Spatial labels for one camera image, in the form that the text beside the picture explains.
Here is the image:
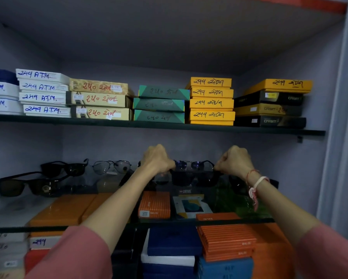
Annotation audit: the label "person's right forearm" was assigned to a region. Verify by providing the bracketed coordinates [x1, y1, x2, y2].
[247, 172, 320, 248]

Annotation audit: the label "large orange box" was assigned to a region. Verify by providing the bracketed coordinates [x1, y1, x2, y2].
[250, 223, 296, 279]

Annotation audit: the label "person's right hand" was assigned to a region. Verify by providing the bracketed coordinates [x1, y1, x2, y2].
[214, 145, 255, 181]

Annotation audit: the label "person's left hand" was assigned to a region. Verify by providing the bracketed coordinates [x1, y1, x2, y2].
[140, 144, 176, 175]

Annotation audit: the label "black dark-lens sunglasses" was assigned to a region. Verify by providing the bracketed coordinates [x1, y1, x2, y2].
[154, 168, 223, 188]

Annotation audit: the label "grey cabinet frame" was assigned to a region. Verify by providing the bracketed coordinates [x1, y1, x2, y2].
[316, 0, 348, 249]

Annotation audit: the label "dark blue flat box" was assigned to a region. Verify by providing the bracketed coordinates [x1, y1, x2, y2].
[0, 69, 19, 85]

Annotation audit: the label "small orange striped box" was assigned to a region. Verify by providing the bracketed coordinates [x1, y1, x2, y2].
[138, 191, 171, 219]

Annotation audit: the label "plain orange box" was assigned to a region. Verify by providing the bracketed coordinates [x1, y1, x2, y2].
[28, 194, 97, 237]
[81, 192, 114, 223]

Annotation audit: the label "black box yellow label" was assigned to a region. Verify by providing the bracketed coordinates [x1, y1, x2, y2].
[234, 90, 304, 108]

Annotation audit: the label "blue-lens sunglasses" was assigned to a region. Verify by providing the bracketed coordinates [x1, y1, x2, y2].
[174, 160, 215, 172]

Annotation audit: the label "green box under glass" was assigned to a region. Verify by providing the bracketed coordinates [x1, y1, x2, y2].
[213, 183, 272, 219]

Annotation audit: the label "wide yellow box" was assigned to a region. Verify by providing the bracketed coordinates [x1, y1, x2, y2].
[244, 78, 313, 96]

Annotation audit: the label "dark glass shelf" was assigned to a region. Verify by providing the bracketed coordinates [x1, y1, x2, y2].
[0, 114, 326, 136]

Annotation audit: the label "black box white label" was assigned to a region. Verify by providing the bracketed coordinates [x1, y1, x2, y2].
[234, 115, 307, 129]

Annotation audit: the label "beige box red writing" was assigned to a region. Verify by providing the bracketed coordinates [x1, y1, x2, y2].
[71, 106, 133, 121]
[66, 91, 133, 109]
[69, 78, 134, 97]

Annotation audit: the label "colourful patterned box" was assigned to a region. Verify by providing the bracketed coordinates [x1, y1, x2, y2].
[173, 194, 213, 219]

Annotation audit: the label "yellow and black box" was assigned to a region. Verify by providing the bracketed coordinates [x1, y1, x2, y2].
[234, 103, 303, 117]

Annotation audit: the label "black brown-lens sunglasses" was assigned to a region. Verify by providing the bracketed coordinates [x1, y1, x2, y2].
[0, 171, 70, 198]

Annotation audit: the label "glossy black sunglasses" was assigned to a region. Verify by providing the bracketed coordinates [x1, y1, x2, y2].
[40, 158, 89, 177]

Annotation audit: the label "white pink thread bracelet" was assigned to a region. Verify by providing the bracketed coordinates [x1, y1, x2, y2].
[248, 176, 270, 212]

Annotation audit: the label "person's left forearm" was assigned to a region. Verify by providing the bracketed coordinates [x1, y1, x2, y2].
[80, 167, 155, 254]

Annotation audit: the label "red thread bracelet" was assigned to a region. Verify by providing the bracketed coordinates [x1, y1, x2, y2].
[245, 169, 260, 183]

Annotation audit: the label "white box blue writing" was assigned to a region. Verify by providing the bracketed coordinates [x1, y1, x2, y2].
[23, 104, 72, 118]
[0, 96, 24, 115]
[19, 92, 67, 107]
[16, 69, 71, 85]
[0, 81, 20, 99]
[18, 79, 70, 94]

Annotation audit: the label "clear glass shelf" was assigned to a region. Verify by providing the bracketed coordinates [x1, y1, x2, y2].
[0, 168, 277, 234]

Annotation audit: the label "light blue box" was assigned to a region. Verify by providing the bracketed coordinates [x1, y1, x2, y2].
[197, 256, 254, 279]

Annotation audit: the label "white box blue mark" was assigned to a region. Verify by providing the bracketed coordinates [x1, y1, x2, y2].
[29, 235, 63, 250]

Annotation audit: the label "yellow box black writing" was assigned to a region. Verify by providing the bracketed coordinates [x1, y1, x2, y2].
[186, 77, 232, 89]
[188, 110, 236, 126]
[189, 86, 234, 99]
[189, 98, 234, 111]

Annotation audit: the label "white flat box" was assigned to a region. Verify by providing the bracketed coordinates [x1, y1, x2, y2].
[141, 229, 195, 267]

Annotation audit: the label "pink shirt sleeve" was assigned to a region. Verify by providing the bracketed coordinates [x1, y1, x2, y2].
[295, 223, 348, 279]
[25, 225, 113, 279]

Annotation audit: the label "grey white box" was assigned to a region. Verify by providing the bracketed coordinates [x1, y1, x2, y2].
[0, 242, 28, 257]
[0, 256, 27, 271]
[0, 232, 29, 243]

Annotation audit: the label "thin metal aviator glasses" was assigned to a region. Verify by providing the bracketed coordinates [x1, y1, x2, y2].
[92, 160, 132, 175]

